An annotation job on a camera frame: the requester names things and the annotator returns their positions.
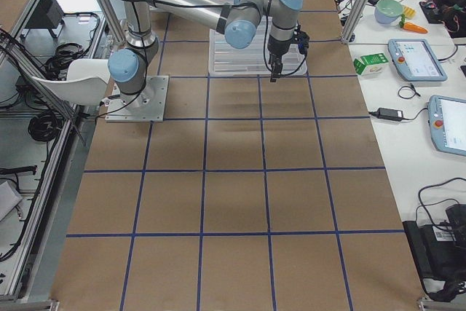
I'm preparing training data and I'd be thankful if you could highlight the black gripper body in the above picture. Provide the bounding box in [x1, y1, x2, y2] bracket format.
[267, 25, 309, 58]

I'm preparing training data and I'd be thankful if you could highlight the clear plastic box lid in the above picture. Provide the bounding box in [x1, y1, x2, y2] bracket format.
[208, 17, 304, 76]

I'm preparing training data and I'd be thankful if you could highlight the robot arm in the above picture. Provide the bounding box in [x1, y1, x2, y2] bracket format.
[108, 0, 309, 108]

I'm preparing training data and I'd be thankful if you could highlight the green white carton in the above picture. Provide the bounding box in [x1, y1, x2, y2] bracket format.
[353, 52, 389, 76]

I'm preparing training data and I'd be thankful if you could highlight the green bowl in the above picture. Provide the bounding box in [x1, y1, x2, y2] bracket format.
[374, 0, 403, 24]

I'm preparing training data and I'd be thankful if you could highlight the black power adapter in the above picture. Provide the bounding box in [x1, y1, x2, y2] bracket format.
[368, 107, 404, 122]

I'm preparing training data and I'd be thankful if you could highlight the toy carrot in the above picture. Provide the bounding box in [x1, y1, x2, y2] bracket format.
[399, 15, 428, 34]

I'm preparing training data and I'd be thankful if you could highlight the yellow toy corn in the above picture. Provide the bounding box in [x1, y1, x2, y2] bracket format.
[403, 6, 416, 20]

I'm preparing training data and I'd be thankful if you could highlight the teach pendant upper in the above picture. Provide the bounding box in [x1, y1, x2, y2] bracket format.
[387, 39, 447, 82]

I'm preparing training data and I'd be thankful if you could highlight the teach pendant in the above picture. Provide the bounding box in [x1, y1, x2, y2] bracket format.
[387, 39, 447, 82]
[427, 95, 465, 156]

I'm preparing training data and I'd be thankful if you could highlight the teach pendant lower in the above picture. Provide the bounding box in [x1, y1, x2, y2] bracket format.
[427, 95, 465, 156]

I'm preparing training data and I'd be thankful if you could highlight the white chair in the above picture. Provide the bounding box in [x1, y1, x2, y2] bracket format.
[32, 59, 110, 106]

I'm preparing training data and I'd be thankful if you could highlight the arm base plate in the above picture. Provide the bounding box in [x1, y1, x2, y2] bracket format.
[104, 75, 170, 122]

